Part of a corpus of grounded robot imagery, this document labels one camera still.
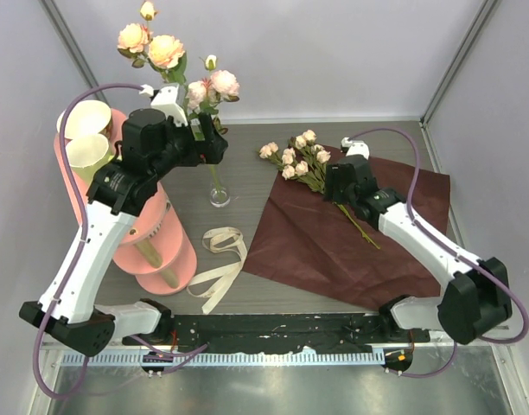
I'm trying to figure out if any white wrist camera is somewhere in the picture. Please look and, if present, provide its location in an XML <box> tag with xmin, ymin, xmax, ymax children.
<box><xmin>341</xmin><ymin>137</ymin><xmax>370</xmax><ymax>159</ymax></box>
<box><xmin>139</xmin><ymin>83</ymin><xmax>188</xmax><ymax>127</ymax></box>

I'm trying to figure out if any cream ribbon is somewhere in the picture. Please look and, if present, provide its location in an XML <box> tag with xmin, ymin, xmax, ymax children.
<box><xmin>186</xmin><ymin>227</ymin><xmax>248</xmax><ymax>315</ymax></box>

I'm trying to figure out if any small pink bud spray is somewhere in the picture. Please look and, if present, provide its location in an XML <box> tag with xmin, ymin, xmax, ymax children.
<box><xmin>258</xmin><ymin>128</ymin><xmax>382</xmax><ymax>251</ymax></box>

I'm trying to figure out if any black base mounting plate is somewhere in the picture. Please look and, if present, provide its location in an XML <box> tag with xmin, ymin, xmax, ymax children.
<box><xmin>141</xmin><ymin>313</ymin><xmax>430</xmax><ymax>354</ymax></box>

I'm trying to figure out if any peach rose stem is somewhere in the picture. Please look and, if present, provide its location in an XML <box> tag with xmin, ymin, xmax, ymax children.
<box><xmin>117</xmin><ymin>1</ymin><xmax>187</xmax><ymax>86</ymax></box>

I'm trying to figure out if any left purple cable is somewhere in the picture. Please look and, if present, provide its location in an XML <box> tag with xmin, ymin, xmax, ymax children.
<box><xmin>33</xmin><ymin>82</ymin><xmax>207</xmax><ymax>401</ymax></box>

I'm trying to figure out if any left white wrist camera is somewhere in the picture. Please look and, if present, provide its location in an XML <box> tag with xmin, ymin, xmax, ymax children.
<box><xmin>139</xmin><ymin>83</ymin><xmax>188</xmax><ymax>127</ymax></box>

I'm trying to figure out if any white bowl mug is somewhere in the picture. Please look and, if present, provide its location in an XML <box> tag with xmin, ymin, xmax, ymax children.
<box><xmin>64</xmin><ymin>99</ymin><xmax>112</xmax><ymax>140</ymax></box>

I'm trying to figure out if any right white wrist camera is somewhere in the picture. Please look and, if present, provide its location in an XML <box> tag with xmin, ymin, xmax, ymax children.
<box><xmin>341</xmin><ymin>137</ymin><xmax>370</xmax><ymax>159</ymax></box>

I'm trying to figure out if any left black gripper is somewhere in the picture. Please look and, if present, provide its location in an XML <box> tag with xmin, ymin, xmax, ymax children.
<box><xmin>150</xmin><ymin>112</ymin><xmax>227</xmax><ymax>180</ymax></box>

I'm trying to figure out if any yellow green mug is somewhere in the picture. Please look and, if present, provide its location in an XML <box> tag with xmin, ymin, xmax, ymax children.
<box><xmin>65</xmin><ymin>134</ymin><xmax>114</xmax><ymax>186</ymax></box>

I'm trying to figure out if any pink flower stem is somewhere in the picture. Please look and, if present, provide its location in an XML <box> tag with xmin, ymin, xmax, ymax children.
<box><xmin>184</xmin><ymin>54</ymin><xmax>242</xmax><ymax>191</ymax></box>

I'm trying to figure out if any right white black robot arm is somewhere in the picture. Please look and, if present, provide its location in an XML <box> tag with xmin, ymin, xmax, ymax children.
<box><xmin>324</xmin><ymin>155</ymin><xmax>513</xmax><ymax>345</ymax></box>

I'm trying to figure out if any pink tiered shelf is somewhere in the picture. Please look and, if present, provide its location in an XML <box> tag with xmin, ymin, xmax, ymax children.
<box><xmin>54</xmin><ymin>109</ymin><xmax>197</xmax><ymax>296</ymax></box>

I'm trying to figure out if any clear glass vase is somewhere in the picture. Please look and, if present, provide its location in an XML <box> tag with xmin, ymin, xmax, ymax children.
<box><xmin>208</xmin><ymin>164</ymin><xmax>230</xmax><ymax>208</ymax></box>

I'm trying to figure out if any white slotted cable duct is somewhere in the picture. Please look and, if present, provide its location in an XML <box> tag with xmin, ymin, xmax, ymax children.
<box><xmin>60</xmin><ymin>348</ymin><xmax>386</xmax><ymax>367</ymax></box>

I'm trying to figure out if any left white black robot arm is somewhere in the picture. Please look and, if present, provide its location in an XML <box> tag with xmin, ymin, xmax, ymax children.
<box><xmin>19</xmin><ymin>108</ymin><xmax>228</xmax><ymax>357</ymax></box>

